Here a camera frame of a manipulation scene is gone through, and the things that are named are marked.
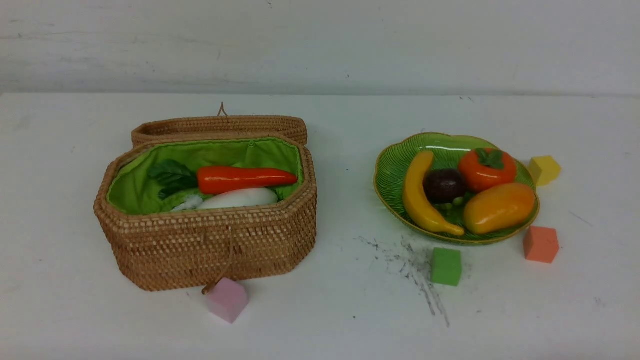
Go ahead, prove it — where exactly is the yellow orange mango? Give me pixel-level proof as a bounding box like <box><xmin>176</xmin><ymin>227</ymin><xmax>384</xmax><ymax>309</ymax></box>
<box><xmin>462</xmin><ymin>182</ymin><xmax>537</xmax><ymax>235</ymax></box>

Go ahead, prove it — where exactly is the orange foam cube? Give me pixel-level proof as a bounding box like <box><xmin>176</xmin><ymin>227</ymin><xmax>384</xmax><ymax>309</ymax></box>
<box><xmin>523</xmin><ymin>226</ymin><xmax>560</xmax><ymax>264</ymax></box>

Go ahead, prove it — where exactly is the orange persimmon with green leaf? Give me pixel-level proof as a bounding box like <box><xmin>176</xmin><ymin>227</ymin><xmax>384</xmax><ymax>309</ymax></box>
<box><xmin>458</xmin><ymin>147</ymin><xmax>517</xmax><ymax>194</ymax></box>

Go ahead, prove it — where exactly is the green glass leaf plate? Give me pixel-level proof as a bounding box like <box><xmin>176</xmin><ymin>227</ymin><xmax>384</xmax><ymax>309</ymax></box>
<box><xmin>373</xmin><ymin>132</ymin><xmax>541</xmax><ymax>246</ymax></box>

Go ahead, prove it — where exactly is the white radish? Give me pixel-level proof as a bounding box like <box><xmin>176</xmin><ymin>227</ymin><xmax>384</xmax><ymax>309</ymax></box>
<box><xmin>196</xmin><ymin>187</ymin><xmax>279</xmax><ymax>210</ymax></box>

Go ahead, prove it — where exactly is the woven rattan basket lid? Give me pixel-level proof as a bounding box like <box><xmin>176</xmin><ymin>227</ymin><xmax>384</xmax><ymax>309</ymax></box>
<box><xmin>131</xmin><ymin>104</ymin><xmax>309</xmax><ymax>147</ymax></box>

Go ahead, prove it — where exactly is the yellow banana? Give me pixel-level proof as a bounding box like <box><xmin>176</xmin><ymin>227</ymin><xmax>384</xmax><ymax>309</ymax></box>
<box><xmin>402</xmin><ymin>150</ymin><xmax>466</xmax><ymax>236</ymax></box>

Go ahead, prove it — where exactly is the woven rattan basket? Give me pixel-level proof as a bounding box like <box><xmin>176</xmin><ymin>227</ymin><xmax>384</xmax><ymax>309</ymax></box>
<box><xmin>94</xmin><ymin>132</ymin><xmax>318</xmax><ymax>291</ymax></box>

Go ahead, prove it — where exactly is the yellow foam cube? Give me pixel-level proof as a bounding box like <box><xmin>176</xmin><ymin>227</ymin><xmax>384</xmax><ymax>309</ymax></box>
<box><xmin>528</xmin><ymin>155</ymin><xmax>562</xmax><ymax>187</ymax></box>

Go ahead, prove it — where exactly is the orange carrot with green leaves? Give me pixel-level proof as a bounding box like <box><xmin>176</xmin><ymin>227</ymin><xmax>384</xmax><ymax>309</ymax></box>
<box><xmin>147</xmin><ymin>159</ymin><xmax>298</xmax><ymax>199</ymax></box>

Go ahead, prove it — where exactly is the green foam cube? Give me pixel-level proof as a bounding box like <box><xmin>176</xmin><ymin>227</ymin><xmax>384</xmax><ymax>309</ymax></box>
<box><xmin>430</xmin><ymin>247</ymin><xmax>463</xmax><ymax>287</ymax></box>

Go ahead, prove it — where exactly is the pink foam cube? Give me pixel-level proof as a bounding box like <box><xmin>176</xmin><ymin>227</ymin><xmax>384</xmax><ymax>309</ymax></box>
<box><xmin>205</xmin><ymin>277</ymin><xmax>249</xmax><ymax>324</ymax></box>

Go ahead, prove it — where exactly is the dark purple mangosteen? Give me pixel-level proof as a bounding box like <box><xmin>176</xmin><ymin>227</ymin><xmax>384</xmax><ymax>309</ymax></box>
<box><xmin>423</xmin><ymin>168</ymin><xmax>467</xmax><ymax>204</ymax></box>

